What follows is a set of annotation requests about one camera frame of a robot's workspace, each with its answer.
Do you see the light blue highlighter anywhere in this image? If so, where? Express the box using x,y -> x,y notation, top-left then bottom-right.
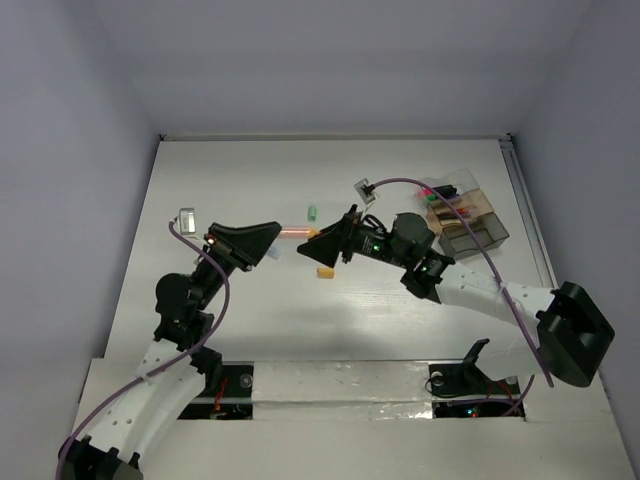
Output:
267,245 -> 281,260

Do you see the clear organizer container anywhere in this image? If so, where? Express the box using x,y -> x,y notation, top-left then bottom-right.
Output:
416,169 -> 510,260

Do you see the green highlighter in container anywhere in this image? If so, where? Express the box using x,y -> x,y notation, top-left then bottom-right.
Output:
420,195 -> 437,206

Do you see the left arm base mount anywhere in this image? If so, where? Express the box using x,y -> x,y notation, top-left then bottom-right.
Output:
178,362 -> 254,421

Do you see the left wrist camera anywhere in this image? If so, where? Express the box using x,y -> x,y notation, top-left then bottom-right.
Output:
176,207 -> 197,236

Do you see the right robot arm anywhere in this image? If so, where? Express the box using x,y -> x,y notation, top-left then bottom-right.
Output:
297,207 -> 615,388

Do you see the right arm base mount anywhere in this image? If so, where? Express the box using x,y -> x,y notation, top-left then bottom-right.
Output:
424,339 -> 525,419

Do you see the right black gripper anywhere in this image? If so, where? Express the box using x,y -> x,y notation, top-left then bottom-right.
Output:
297,203 -> 412,270

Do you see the pink highlighter in container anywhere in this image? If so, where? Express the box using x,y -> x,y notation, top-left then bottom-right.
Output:
417,189 -> 435,200

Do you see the green highlighter cap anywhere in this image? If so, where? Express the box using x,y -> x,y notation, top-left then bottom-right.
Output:
307,205 -> 318,222

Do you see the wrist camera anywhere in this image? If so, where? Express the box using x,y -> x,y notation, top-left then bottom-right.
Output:
176,207 -> 197,236
354,178 -> 378,211

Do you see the pink orange highlighter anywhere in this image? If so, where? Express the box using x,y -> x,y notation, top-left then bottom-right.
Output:
278,227 -> 319,239

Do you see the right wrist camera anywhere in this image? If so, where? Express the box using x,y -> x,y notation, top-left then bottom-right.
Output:
354,178 -> 378,211

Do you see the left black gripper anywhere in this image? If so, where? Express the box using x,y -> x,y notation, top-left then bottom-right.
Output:
193,222 -> 281,310

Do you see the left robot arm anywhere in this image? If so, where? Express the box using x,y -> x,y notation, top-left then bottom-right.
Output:
55,218 -> 281,479

